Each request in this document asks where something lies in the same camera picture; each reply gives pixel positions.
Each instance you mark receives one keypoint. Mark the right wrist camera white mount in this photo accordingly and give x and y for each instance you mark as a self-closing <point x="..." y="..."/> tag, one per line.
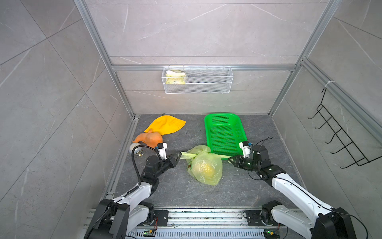
<point x="246" y="147"/>

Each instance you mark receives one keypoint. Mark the black wire wall hook rack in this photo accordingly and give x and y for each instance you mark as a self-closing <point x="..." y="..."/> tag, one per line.
<point x="341" y="136"/>

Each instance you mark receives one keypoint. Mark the grey alarm clock gold stand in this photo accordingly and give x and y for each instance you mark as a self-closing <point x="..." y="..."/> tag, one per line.
<point x="136" y="148"/>

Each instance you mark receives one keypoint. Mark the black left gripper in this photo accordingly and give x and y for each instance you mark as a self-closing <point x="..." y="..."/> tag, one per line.
<point x="171" y="162"/>

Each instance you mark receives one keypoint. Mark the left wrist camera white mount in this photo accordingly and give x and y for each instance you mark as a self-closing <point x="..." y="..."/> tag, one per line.
<point x="161" y="148"/>

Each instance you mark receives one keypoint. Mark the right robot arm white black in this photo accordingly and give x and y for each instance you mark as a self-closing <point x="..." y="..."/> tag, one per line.
<point x="298" y="197"/>

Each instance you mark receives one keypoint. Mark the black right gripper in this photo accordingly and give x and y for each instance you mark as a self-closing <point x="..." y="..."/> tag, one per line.
<point x="238" y="161"/>

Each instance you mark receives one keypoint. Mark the pear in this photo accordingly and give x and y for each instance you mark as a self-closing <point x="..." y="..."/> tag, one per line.
<point x="205" y="170"/>

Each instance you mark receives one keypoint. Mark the metal base rail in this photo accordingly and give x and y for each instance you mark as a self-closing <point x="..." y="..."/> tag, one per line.
<point x="206" y="223"/>

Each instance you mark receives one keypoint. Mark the white wire wall basket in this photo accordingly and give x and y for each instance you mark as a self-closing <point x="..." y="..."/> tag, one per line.
<point x="201" y="80"/>

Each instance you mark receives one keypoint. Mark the yellow fabric hat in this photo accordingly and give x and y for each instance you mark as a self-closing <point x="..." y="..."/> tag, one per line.
<point x="166" y="125"/>

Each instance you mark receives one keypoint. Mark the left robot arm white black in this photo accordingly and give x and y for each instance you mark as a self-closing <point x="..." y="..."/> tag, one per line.
<point x="134" y="191"/>

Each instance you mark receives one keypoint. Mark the yellow-white packet in basket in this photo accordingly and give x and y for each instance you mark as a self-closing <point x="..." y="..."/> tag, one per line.
<point x="175" y="77"/>

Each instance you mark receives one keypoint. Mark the orange plush toy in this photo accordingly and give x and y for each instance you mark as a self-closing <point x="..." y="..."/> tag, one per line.
<point x="151" y="139"/>

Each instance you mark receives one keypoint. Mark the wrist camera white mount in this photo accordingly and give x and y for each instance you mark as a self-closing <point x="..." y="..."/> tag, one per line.
<point x="246" y="147"/>
<point x="161" y="148"/>

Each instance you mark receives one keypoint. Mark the green plastic basket tray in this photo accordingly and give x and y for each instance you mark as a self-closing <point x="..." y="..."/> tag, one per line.
<point x="224" y="133"/>

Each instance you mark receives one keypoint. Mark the yellow-green plastic bag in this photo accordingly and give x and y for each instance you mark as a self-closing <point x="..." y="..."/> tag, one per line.
<point x="203" y="153"/>

